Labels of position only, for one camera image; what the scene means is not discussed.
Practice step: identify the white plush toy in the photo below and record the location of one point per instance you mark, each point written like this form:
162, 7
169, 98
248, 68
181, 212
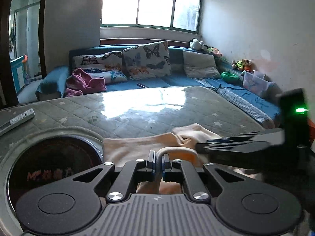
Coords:
197, 45

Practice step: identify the blue sofa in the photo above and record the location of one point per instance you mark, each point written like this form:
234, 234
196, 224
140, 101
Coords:
261, 109

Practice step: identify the window with green frame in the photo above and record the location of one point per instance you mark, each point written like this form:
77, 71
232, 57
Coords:
182, 15

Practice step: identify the square butterfly print pillow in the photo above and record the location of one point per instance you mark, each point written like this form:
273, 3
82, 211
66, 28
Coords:
147, 60

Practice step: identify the clear storage bag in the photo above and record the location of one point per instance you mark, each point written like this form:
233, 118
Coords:
257, 85

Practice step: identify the dark phone on sofa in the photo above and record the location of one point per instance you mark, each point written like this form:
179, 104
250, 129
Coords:
142, 86

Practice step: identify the green bowl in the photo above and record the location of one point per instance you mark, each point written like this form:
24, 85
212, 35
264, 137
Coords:
229, 77

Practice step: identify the cream knit garment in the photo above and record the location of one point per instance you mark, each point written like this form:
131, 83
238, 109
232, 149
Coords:
178, 144

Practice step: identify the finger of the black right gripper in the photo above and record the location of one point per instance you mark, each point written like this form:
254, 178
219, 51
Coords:
243, 136
248, 152

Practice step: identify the long butterfly print pillow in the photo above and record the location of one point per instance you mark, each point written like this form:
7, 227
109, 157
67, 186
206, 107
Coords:
107, 66

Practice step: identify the yellow plush toy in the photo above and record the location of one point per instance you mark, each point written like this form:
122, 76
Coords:
242, 65

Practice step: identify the grey remote control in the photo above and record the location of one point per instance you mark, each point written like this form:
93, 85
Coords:
16, 121

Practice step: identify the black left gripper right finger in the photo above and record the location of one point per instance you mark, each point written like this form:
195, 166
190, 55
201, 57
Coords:
243, 204

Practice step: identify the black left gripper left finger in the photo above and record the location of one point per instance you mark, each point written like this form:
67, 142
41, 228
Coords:
71, 204

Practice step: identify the grey cushion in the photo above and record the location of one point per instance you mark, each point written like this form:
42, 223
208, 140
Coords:
199, 65

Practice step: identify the quilted grey table cover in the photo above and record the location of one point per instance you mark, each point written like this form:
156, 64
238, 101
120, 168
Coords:
133, 113

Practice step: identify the blue white cabinet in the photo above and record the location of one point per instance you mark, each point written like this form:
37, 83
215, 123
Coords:
18, 72

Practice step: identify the round black induction cooktop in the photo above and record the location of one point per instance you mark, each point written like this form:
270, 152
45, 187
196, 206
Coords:
49, 160

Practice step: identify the pink cloth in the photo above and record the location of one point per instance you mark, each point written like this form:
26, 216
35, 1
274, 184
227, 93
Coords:
81, 83

